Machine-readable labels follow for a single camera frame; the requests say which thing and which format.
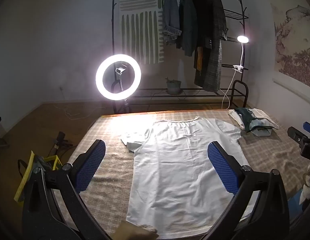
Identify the black ring light stand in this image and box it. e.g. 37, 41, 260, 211
112, 79, 131, 114

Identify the black coat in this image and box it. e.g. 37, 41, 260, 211
190, 0, 211, 49

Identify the beige plaid blanket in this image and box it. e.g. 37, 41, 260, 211
66, 110, 310, 240

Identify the black tripod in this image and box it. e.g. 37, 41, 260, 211
48, 131, 78, 160

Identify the black metal clothes rack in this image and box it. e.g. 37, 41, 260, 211
111, 0, 249, 113

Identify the blue denim jacket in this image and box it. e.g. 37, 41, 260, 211
162, 0, 182, 46

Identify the white t-shirt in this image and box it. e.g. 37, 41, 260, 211
120, 118, 258, 240

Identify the folded white garment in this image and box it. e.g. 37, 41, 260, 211
229, 107, 281, 130

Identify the phone holder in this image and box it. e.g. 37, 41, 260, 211
115, 66, 127, 92

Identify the dark teal jacket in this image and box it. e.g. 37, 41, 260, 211
179, 0, 198, 57

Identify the grey plaid coat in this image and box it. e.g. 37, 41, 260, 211
194, 0, 228, 92

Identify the folded light blue garment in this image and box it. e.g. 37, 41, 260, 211
250, 119, 274, 137

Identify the folded dark green garment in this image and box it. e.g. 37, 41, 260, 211
235, 107, 261, 133

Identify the white lamp cable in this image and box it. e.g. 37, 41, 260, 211
221, 71, 237, 109

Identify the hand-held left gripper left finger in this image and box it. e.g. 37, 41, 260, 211
22, 139, 113, 240

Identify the white clip lamp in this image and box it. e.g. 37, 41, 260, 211
232, 35, 250, 73

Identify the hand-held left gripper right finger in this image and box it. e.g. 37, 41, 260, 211
200, 141, 291, 240

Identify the yellow bag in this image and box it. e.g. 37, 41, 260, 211
14, 151, 63, 203

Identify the landscape wall poster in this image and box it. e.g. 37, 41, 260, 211
270, 2, 310, 89

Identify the green striped wall hanging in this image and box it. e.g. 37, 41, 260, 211
119, 0, 165, 64

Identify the brown cloth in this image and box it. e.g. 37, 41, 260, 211
112, 221, 159, 240

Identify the white floor cable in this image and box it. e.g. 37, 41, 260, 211
61, 105, 105, 120

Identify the potted plant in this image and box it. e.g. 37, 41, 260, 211
165, 77, 182, 95

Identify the person's right hand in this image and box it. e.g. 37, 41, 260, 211
299, 166, 310, 205

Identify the yellow garment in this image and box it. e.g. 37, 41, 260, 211
194, 46, 203, 72

